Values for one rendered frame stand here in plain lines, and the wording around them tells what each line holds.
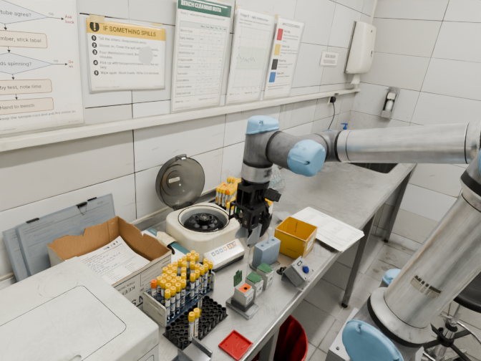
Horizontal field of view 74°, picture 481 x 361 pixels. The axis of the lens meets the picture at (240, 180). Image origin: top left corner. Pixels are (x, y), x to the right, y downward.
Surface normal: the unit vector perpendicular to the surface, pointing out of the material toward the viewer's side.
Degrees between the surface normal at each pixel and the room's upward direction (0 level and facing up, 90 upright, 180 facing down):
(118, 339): 0
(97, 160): 90
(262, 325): 0
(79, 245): 87
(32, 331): 0
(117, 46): 89
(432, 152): 105
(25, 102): 94
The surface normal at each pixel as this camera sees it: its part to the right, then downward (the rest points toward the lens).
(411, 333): 0.07, -0.26
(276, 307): 0.10, -0.91
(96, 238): 0.79, 0.28
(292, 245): -0.54, 0.29
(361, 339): -0.72, 0.30
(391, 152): -0.61, 0.52
